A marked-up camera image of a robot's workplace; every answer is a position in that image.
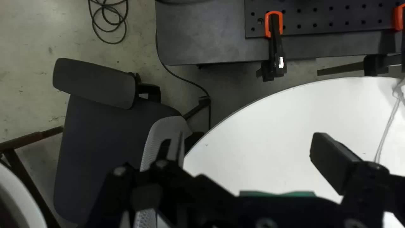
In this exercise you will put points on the grey pegboard panel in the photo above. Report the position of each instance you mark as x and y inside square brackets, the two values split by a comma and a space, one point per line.
[197, 30]

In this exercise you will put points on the grey office chair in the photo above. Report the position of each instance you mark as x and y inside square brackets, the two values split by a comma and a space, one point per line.
[101, 144]

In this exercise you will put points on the black perforated breadboard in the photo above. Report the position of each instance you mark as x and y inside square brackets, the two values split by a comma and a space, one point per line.
[329, 17]

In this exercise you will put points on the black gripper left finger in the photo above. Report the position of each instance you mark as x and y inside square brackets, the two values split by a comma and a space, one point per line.
[168, 198]

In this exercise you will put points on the dark metal stand leg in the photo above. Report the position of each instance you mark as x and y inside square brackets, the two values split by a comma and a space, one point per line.
[25, 140]

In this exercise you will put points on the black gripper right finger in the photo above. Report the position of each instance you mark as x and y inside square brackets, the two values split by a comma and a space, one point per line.
[362, 185]

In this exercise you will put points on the white curved plastic shell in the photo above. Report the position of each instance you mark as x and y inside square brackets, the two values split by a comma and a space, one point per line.
[16, 203]

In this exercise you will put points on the orange and black clamp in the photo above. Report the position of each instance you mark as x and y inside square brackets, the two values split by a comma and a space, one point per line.
[381, 64]
[275, 46]

